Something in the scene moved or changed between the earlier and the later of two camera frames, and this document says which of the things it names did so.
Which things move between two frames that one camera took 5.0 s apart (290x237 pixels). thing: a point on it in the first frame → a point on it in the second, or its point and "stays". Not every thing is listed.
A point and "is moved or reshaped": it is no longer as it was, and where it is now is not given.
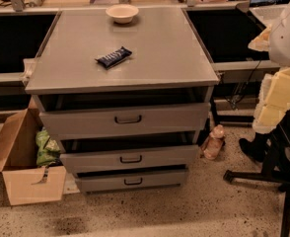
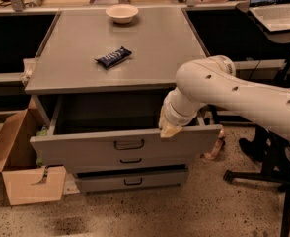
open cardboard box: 15,154 stays
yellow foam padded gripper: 287,40 → 170,113
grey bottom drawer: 104,180 stays
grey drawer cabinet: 125,93 stays
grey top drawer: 146,112 is moved or reshaped
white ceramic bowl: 122,13 stays
